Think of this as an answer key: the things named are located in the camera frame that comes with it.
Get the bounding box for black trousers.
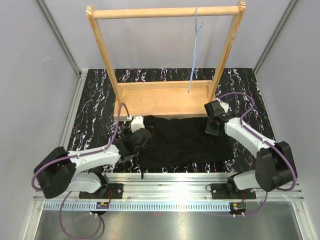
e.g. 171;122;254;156
137;115;234;174

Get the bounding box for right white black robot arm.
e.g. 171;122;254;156
204;100;298;199

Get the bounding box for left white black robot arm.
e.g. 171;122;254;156
31;128;152;199

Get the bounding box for wooden clothes rack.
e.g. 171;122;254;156
85;0;247;123

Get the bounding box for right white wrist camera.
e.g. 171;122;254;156
218;99;229;113

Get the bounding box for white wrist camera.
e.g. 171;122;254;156
127;115;145;133
218;99;229;113

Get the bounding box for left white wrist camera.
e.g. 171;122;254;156
127;115;145;133

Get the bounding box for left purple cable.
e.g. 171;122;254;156
31;102;132;238

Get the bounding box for purple cable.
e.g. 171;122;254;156
217;91;300;217
31;102;132;238

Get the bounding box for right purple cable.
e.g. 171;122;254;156
217;91;300;217

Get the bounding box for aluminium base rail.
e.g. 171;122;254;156
33;172;304;203

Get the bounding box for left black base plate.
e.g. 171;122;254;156
79;183;124;200

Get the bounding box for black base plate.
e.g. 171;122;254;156
79;183;124;200
210;183;257;200

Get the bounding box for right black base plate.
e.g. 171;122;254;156
210;183;257;200

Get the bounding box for slotted grey cable duct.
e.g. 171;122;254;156
44;201;246;212

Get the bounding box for right aluminium frame post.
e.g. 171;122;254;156
253;0;300;75

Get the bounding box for aluminium frame post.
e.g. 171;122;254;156
35;0;82;78
253;0;300;75

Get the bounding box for left aluminium frame post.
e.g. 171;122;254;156
35;0;82;78

